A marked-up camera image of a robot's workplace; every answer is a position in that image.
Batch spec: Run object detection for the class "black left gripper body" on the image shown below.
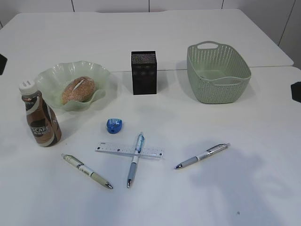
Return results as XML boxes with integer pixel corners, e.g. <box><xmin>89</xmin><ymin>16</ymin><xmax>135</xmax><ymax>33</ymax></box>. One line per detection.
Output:
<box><xmin>0</xmin><ymin>54</ymin><xmax>8</xmax><ymax>75</ymax></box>

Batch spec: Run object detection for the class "green wavy glass plate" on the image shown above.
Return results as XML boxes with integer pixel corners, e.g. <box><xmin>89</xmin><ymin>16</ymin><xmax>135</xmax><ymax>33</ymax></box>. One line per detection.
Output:
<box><xmin>34</xmin><ymin>61</ymin><xmax>110</xmax><ymax>111</ymax></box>

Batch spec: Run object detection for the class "blue pencil sharpener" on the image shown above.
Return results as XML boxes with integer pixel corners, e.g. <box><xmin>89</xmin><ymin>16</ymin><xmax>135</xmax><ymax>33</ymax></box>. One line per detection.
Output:
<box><xmin>106</xmin><ymin>118</ymin><xmax>123</xmax><ymax>134</ymax></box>

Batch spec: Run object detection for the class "grey grip pen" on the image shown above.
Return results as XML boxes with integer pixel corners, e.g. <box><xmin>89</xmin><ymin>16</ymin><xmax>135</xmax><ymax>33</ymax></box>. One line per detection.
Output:
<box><xmin>174</xmin><ymin>143</ymin><xmax>230</xmax><ymax>170</ymax></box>

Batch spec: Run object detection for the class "blue grip pen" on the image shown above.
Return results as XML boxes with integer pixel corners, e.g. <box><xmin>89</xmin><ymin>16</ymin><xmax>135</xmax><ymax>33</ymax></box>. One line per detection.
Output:
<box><xmin>127</xmin><ymin>132</ymin><xmax>145</xmax><ymax>188</ymax></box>

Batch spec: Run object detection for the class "cream grip pen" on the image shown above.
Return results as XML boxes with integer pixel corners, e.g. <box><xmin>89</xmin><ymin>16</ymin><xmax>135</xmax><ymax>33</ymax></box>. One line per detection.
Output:
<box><xmin>61</xmin><ymin>153</ymin><xmax>113</xmax><ymax>189</ymax></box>

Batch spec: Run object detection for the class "sugared bread roll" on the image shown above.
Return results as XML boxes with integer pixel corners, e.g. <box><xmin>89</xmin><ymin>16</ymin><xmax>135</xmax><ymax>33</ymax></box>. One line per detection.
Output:
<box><xmin>61</xmin><ymin>76</ymin><xmax>95</xmax><ymax>105</ymax></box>

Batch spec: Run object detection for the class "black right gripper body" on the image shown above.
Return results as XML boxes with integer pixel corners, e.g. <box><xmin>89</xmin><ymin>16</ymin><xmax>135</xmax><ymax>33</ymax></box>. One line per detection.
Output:
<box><xmin>291</xmin><ymin>81</ymin><xmax>301</xmax><ymax>102</ymax></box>

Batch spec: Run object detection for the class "clear plastic ruler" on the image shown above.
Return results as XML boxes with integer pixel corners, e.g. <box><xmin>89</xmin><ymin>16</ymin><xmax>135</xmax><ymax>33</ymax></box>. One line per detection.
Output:
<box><xmin>95</xmin><ymin>142</ymin><xmax>164</xmax><ymax>159</ymax></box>

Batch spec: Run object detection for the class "brown Nescafe coffee bottle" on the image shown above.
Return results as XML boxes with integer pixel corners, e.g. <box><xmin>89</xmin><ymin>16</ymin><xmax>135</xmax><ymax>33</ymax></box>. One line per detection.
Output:
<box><xmin>19</xmin><ymin>80</ymin><xmax>62</xmax><ymax>147</ymax></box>

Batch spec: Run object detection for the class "green plastic woven basket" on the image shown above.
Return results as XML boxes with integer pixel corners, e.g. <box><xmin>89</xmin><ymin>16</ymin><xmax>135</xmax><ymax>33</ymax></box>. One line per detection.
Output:
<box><xmin>187</xmin><ymin>41</ymin><xmax>251</xmax><ymax>104</ymax></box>

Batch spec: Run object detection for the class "black mesh pen holder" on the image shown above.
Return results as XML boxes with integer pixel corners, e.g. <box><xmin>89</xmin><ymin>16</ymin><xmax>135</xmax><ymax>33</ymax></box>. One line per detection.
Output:
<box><xmin>131</xmin><ymin>51</ymin><xmax>157</xmax><ymax>95</ymax></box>

